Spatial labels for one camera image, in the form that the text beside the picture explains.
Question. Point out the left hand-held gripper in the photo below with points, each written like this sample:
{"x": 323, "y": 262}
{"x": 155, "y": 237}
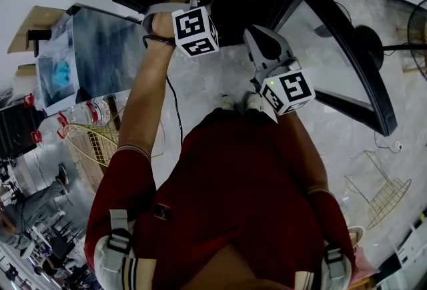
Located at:
{"x": 195, "y": 30}

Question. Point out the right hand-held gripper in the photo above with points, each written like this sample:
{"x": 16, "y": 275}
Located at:
{"x": 293, "y": 88}

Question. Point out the person's left forearm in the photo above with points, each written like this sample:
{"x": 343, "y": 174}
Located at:
{"x": 146, "y": 98}

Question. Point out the person's right forearm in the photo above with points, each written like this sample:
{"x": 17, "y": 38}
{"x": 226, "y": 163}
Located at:
{"x": 300, "y": 155}

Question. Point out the person's left hand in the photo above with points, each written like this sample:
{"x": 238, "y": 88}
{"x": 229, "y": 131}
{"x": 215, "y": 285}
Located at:
{"x": 163, "y": 24}

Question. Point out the person's right white shoe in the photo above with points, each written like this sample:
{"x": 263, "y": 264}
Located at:
{"x": 254, "y": 101}

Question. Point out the person's white shoe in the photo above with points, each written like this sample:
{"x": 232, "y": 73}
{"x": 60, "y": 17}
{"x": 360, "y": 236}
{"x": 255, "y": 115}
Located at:
{"x": 254, "y": 101}
{"x": 228, "y": 102}

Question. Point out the black wristband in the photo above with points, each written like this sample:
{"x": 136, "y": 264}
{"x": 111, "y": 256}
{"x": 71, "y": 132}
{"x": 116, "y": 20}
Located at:
{"x": 160, "y": 40}

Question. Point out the person's left white shoe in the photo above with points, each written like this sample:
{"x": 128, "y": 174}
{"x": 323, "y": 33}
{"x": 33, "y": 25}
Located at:
{"x": 228, "y": 102}

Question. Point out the black standing fan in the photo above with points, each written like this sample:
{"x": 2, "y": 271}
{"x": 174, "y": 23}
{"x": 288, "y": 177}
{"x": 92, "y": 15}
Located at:
{"x": 368, "y": 45}

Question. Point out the clear glass display case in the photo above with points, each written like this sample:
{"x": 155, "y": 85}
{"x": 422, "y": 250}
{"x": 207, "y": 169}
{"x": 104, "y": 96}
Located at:
{"x": 100, "y": 55}

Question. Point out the person's red shirt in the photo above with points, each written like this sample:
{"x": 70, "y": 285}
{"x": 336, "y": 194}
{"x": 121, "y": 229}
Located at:
{"x": 233, "y": 182}

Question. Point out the wooden board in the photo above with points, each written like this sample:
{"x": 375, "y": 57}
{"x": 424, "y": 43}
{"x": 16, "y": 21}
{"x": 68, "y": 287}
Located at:
{"x": 410, "y": 65}

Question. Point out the clear bottle red label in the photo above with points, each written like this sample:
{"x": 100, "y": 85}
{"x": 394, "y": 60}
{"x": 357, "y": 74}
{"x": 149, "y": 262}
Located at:
{"x": 96, "y": 112}

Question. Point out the blue cloth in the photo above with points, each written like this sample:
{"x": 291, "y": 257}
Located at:
{"x": 62, "y": 73}

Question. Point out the large brown cardboard sheet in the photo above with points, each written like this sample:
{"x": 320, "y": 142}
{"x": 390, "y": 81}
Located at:
{"x": 36, "y": 20}

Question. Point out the small brown cardboard sheet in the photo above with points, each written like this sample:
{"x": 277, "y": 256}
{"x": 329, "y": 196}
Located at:
{"x": 26, "y": 70}

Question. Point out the clear water jug red cap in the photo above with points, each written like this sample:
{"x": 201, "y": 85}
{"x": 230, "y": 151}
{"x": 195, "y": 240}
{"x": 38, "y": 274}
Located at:
{"x": 30, "y": 100}
{"x": 50, "y": 130}

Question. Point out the wooden slatted bench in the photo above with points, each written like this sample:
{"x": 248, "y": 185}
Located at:
{"x": 91, "y": 175}

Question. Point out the person's face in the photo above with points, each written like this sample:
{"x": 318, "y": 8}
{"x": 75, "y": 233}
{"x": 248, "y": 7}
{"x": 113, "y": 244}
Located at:
{"x": 243, "y": 270}

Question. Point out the pink stool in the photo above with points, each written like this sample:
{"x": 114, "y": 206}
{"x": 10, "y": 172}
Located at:
{"x": 365, "y": 267}

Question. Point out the white cabinet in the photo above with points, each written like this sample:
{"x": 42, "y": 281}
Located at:
{"x": 407, "y": 252}

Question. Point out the black bracket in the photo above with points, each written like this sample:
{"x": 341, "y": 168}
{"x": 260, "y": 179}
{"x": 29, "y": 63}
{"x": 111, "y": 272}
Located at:
{"x": 36, "y": 37}

